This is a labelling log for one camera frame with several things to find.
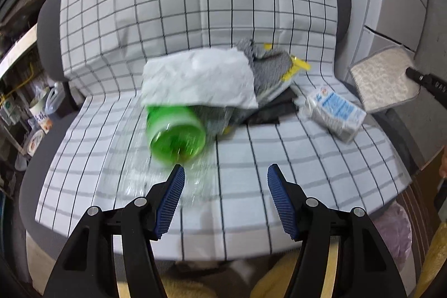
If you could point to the clear plastic wrap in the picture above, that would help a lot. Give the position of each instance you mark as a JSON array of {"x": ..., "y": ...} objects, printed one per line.
[{"x": 139, "y": 179}]

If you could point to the yellow fleece cloth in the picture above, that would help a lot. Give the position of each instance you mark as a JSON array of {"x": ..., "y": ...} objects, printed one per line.
[{"x": 269, "y": 280}]

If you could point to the green plastic bottle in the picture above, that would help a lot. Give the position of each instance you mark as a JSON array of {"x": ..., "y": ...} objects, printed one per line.
[{"x": 174, "y": 137}]

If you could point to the white detergent jug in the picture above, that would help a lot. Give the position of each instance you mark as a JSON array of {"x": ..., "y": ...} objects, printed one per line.
[{"x": 56, "y": 102}]

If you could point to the grey fabric sofa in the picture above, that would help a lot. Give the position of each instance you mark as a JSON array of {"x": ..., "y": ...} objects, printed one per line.
[{"x": 49, "y": 25}]

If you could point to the white mop pad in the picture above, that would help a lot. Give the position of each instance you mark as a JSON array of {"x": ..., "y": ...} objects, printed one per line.
[{"x": 380, "y": 78}]

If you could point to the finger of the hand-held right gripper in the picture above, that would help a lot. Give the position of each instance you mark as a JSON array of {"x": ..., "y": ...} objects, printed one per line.
[{"x": 427, "y": 79}]

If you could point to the black foam piece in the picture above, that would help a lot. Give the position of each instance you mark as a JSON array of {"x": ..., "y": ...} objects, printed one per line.
[{"x": 272, "y": 109}]

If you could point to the blue and white tissue packet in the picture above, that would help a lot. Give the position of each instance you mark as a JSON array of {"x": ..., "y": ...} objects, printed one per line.
[{"x": 335, "y": 113}]

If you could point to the white paper towel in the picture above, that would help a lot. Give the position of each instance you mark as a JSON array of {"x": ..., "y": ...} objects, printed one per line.
[{"x": 199, "y": 78}]

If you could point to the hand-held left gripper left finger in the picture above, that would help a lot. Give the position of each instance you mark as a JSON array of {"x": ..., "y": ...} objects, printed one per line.
[{"x": 173, "y": 193}]

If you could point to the cluttered shelf rack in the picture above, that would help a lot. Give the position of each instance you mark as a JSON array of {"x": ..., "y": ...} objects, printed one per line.
[{"x": 17, "y": 92}]

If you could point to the grey chair with checked cover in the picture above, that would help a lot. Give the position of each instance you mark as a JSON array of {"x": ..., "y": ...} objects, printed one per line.
[{"x": 174, "y": 4}]

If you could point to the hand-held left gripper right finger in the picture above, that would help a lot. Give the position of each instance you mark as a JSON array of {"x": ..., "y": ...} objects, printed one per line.
[{"x": 279, "y": 193}]

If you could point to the grey and yellow snack bag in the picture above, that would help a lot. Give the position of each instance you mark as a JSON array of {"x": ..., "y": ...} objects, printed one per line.
[{"x": 269, "y": 71}]

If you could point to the bin with pink liner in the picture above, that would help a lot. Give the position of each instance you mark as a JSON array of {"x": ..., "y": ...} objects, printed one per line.
[{"x": 394, "y": 231}]

